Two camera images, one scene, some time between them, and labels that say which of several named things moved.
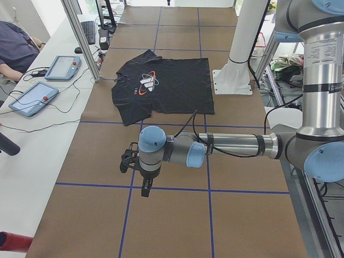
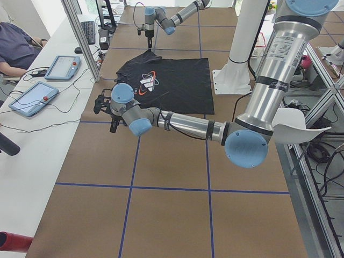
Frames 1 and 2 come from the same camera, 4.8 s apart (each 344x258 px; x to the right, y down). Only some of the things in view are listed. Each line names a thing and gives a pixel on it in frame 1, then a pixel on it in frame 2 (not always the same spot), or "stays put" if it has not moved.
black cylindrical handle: (8, 146) stays put
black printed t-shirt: (149, 85) stays put
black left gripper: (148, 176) → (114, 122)
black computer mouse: (78, 50) stays put
